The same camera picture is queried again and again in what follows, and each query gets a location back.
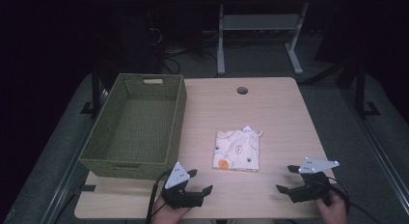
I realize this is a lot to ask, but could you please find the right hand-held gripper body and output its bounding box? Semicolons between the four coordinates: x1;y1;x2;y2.
287;156;341;205

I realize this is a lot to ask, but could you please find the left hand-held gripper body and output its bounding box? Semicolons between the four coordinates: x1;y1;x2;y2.
160;161;205;210

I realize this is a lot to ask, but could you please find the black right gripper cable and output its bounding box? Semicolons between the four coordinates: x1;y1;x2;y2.
327;176;382;224

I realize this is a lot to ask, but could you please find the cream patterned cloth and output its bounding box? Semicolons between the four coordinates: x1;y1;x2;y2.
211;125;263;173

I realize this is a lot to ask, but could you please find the black metal stand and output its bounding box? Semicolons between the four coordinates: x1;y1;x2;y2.
79;64;104;119
352;61;382;119

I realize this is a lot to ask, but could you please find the green woven basket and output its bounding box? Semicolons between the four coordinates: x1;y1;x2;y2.
78;72;188;182

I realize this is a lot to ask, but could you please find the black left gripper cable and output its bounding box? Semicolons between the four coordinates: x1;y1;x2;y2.
145;169;173;224

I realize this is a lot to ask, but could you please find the tangle of floor cables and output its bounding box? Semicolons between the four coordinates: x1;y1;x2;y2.
146;10;220;75

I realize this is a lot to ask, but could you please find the person's right hand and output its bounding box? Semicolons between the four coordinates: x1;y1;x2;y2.
315;189;349;224

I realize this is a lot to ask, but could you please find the black tape strip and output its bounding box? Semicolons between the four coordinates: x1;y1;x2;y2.
76;183;97;193

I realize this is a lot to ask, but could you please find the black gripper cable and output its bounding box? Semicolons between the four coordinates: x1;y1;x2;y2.
145;169;173;224
327;176;382;224

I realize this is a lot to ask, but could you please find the person's left hand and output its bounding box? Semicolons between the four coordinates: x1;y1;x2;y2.
150;196;192;224

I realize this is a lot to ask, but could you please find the grey metal desk frame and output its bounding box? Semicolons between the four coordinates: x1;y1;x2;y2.
216;1;311;77

